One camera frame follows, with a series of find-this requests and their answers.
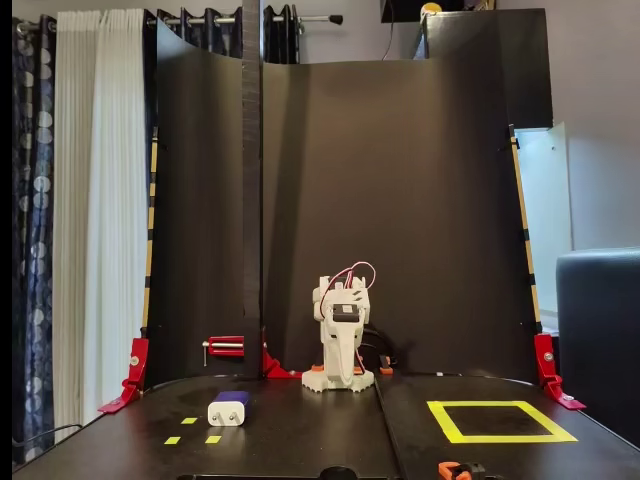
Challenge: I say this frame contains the black floor cable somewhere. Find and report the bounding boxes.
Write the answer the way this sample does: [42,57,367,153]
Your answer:
[12,423,84,446]

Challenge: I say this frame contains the orange and black spring clamp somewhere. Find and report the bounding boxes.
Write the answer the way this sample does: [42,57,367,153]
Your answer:
[438,460,487,480]

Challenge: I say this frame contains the red screw clamp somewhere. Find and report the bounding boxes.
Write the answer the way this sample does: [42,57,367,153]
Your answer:
[202,335,246,368]

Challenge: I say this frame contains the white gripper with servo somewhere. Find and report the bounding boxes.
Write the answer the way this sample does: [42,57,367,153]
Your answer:
[322,298,371,389]

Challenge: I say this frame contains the red corner clamp bracket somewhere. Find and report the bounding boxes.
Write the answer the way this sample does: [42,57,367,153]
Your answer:
[533,333,587,412]
[97,337,151,415]

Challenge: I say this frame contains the red pole foot bracket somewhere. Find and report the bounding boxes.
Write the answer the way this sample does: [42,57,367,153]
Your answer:
[260,324,304,380]

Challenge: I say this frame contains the yellow black striped stick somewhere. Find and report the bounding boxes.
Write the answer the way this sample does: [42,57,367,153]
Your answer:
[508,123,544,335]
[141,127,160,341]

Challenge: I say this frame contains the blue and white charger block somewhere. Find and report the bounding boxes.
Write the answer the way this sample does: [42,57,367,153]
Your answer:
[207,390,250,429]

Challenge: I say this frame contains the black upright pole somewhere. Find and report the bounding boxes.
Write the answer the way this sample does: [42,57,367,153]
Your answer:
[241,0,265,381]

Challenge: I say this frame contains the yellow tape square outline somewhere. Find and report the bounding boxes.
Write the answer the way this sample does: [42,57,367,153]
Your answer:
[426,400,579,445]

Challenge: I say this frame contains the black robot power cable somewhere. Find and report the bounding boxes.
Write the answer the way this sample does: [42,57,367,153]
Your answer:
[360,327,401,364]

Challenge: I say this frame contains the red white servo cable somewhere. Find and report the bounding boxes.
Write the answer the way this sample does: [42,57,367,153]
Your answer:
[319,262,379,321]

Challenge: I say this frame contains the black backdrop sheet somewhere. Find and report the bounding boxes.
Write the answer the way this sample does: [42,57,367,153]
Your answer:
[144,19,544,390]

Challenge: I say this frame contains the white cabinet door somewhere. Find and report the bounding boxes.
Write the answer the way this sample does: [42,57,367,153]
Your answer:
[514,122,574,331]

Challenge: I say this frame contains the silver curtain rod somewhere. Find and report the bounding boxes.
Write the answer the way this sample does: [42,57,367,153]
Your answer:
[159,14,345,27]

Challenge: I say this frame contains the dark grommet curtain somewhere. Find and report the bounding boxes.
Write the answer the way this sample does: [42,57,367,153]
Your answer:
[143,4,301,65]

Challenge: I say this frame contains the dark blue patterned curtain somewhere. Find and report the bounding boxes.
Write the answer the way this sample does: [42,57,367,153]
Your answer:
[12,14,57,466]

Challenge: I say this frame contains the white pleated curtain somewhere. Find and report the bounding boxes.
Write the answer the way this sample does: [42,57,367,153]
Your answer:
[52,9,151,444]

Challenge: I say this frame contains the thin black hanging cable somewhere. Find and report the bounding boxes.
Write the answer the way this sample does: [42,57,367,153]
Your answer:
[382,0,396,61]

